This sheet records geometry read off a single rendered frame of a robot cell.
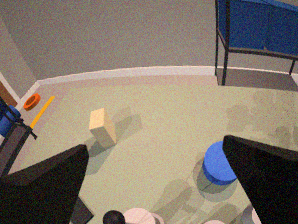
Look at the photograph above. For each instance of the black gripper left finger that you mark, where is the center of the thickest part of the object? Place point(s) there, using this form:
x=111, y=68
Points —
x=46, y=192

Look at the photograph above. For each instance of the beige rectangular block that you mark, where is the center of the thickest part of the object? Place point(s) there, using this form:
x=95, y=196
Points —
x=102, y=128

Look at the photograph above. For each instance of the black flat rectangular pad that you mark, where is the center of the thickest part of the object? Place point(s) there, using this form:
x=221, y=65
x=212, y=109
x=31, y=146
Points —
x=81, y=214

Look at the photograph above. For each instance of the blue short cylinder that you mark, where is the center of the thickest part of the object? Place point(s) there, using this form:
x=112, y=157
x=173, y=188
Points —
x=216, y=168

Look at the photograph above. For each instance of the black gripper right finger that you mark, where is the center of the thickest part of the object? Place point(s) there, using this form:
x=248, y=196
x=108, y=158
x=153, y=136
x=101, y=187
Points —
x=269, y=176

